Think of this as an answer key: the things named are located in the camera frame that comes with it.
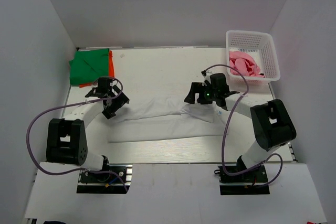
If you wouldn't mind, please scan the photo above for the white t shirt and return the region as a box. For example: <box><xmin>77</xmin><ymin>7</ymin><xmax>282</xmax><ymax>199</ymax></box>
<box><xmin>107</xmin><ymin>96</ymin><xmax>227</xmax><ymax>143</ymax></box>

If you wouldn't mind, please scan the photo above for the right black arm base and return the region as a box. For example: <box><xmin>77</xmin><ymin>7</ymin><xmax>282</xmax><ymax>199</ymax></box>
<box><xmin>214</xmin><ymin>166</ymin><xmax>270</xmax><ymax>196</ymax></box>

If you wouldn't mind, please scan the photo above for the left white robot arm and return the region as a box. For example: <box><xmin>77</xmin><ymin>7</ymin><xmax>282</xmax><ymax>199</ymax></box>
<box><xmin>46</xmin><ymin>77</ymin><xmax>129</xmax><ymax>171</ymax></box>

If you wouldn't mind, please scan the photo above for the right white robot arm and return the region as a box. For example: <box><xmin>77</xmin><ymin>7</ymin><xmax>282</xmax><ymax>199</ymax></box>
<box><xmin>184</xmin><ymin>73</ymin><xmax>297</xmax><ymax>176</ymax></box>

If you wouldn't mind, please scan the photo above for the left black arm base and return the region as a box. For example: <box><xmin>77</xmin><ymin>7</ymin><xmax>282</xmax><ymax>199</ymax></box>
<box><xmin>77</xmin><ymin>164</ymin><xmax>133</xmax><ymax>195</ymax></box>

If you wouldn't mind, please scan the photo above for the orange folded t shirt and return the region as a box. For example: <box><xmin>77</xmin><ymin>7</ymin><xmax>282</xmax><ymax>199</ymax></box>
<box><xmin>79</xmin><ymin>50</ymin><xmax>115</xmax><ymax>88</ymax></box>

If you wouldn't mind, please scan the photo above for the pink t shirt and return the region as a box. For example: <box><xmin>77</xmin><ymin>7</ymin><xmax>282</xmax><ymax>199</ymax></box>
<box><xmin>229</xmin><ymin>51</ymin><xmax>265</xmax><ymax>78</ymax></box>

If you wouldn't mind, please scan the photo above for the green folded t shirt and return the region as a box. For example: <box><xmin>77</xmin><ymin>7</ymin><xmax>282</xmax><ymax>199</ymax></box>
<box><xmin>69</xmin><ymin>48</ymin><xmax>110</xmax><ymax>86</ymax></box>

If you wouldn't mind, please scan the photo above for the white plastic basket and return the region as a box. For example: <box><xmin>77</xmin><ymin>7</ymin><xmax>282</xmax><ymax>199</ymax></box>
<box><xmin>225</xmin><ymin>30</ymin><xmax>280</xmax><ymax>84</ymax></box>

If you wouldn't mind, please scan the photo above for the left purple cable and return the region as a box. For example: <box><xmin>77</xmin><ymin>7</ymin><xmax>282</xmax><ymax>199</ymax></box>
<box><xmin>27</xmin><ymin>77</ymin><xmax>129</xmax><ymax>193</ymax></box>

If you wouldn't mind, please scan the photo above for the purple cable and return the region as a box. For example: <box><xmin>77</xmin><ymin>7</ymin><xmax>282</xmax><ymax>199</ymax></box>
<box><xmin>201</xmin><ymin>63</ymin><xmax>284</xmax><ymax>189</ymax></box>
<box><xmin>27</xmin><ymin>77</ymin><xmax>129</xmax><ymax>193</ymax></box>

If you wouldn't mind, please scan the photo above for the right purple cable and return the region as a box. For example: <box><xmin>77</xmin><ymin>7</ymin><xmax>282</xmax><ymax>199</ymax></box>
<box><xmin>201</xmin><ymin>63</ymin><xmax>284</xmax><ymax>189</ymax></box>

